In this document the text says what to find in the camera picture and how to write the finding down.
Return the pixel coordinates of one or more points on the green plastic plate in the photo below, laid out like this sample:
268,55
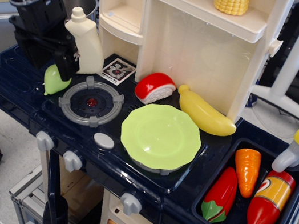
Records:
160,137

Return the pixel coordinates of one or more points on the orange toy carrot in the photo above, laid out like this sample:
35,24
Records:
247,165

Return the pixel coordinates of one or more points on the red white toy sushi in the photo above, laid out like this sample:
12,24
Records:
154,87

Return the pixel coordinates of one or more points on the grey left stove knob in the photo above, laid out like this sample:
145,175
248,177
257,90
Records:
44,141

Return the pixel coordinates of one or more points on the stainless steel pot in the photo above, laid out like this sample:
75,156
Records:
90,8

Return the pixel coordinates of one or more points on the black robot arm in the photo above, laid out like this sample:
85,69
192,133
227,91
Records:
41,34

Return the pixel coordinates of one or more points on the grey toy stove burner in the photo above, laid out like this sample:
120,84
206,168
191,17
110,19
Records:
91,103

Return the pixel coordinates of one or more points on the grey right stove knob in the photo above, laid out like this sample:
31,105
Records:
131,205

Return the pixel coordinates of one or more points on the red toy ketchup bottle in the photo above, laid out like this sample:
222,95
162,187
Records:
270,199

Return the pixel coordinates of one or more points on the cream toy kitchen cabinet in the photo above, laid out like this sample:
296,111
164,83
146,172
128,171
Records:
219,56

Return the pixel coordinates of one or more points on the yellow toy corn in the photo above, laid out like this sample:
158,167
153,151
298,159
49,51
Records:
232,7

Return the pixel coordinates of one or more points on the grey middle stove knob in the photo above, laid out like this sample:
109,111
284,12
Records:
72,161

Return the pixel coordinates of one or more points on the red toy chili pepper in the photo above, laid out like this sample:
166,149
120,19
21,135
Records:
220,198

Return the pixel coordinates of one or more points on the green toy pear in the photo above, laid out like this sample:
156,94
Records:
53,82

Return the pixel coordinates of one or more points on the navy toy kitchen counter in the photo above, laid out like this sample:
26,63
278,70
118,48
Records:
167,197

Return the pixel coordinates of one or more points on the grey stove knob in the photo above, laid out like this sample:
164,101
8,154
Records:
72,161
44,141
131,205

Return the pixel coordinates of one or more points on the black white sticker tag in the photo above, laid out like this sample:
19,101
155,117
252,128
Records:
117,71

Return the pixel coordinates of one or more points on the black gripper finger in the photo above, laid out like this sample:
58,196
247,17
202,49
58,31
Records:
37,51
66,57

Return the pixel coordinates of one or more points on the grey oval button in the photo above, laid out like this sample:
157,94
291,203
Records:
104,141

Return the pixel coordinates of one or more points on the grey yellow toy faucet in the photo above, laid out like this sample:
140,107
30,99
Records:
289,157

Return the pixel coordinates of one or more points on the yellow toy banana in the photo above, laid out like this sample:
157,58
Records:
203,114

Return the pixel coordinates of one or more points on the cream toy detergent jug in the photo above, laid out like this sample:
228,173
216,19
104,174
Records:
91,58

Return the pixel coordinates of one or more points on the white stand pole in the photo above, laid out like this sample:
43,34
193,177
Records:
276,94

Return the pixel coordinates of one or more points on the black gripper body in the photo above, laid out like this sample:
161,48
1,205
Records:
41,23

